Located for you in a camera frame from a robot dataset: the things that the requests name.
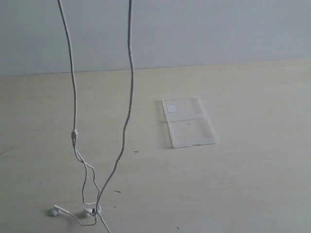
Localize clear plastic storage case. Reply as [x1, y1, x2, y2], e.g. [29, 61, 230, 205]
[154, 95, 219, 149]

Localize white wired earphones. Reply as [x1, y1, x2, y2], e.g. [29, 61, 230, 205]
[51, 0, 135, 233]

